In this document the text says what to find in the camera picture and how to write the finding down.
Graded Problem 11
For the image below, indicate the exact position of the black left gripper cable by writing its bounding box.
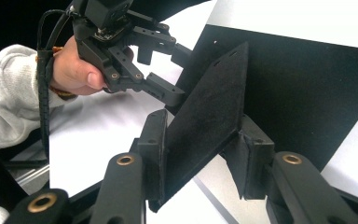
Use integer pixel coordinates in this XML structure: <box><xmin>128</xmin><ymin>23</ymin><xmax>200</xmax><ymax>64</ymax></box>
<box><xmin>36</xmin><ymin>8</ymin><xmax>76</xmax><ymax>161</ymax></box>

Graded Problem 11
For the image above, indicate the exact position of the white paper sheet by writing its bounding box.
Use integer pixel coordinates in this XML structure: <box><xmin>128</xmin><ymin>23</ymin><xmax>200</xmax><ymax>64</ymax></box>
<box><xmin>48</xmin><ymin>0</ymin><xmax>358</xmax><ymax>224</ymax></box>

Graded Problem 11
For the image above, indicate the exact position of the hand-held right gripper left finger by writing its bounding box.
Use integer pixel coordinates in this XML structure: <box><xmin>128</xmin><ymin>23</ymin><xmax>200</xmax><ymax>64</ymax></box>
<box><xmin>137</xmin><ymin>108</ymin><xmax>170</xmax><ymax>203</ymax></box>

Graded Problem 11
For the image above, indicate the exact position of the orange bead bracelet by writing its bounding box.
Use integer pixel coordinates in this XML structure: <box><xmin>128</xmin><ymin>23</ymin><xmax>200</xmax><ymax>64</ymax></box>
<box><xmin>35</xmin><ymin>46</ymin><xmax>78</xmax><ymax>101</ymax></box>

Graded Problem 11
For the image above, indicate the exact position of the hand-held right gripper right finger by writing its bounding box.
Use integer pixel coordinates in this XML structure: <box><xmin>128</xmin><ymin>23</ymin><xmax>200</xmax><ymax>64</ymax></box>
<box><xmin>223</xmin><ymin>114</ymin><xmax>275</xmax><ymax>201</ymax></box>

